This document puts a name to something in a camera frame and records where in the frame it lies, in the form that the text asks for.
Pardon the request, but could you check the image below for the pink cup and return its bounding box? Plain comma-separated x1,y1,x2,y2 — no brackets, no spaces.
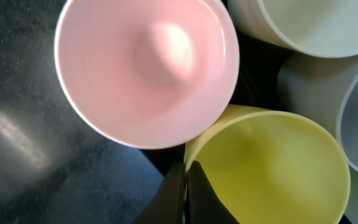
53,0,241,150

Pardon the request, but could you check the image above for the white cup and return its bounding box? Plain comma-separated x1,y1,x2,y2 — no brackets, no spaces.
227,0,358,59

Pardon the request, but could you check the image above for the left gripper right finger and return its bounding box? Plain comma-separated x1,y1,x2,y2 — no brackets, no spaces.
186,160,241,224

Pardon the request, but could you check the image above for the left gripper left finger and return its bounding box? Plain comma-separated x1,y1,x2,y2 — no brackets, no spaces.
132,161,187,224

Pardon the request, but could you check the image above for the yellow cup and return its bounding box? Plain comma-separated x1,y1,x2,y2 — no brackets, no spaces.
183,104,352,224

